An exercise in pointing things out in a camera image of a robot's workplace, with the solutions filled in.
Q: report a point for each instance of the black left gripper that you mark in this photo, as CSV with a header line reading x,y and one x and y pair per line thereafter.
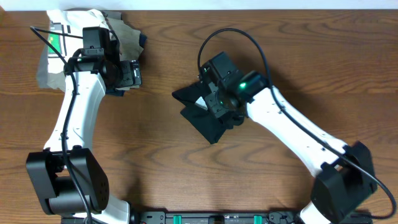
x,y
128,79

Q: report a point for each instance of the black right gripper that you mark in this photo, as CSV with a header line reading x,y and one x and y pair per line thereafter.
x,y
210,102

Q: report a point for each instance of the black t-shirt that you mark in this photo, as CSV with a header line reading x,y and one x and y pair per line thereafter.
x,y
203,121

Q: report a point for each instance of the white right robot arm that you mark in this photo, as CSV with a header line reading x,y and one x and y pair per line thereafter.
x,y
344,174

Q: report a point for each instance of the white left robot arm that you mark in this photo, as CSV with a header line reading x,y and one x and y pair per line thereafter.
x,y
67,178

